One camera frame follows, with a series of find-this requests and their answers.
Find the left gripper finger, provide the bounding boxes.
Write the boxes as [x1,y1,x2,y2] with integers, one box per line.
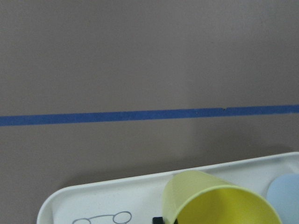
[152,217,178,224]

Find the cream plastic tray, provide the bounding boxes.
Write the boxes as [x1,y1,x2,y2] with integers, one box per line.
[37,152,299,224]

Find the light blue cup near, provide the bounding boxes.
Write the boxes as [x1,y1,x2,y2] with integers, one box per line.
[266,174,299,224]

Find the yellow plastic cup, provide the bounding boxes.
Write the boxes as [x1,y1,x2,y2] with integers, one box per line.
[162,170,282,224]

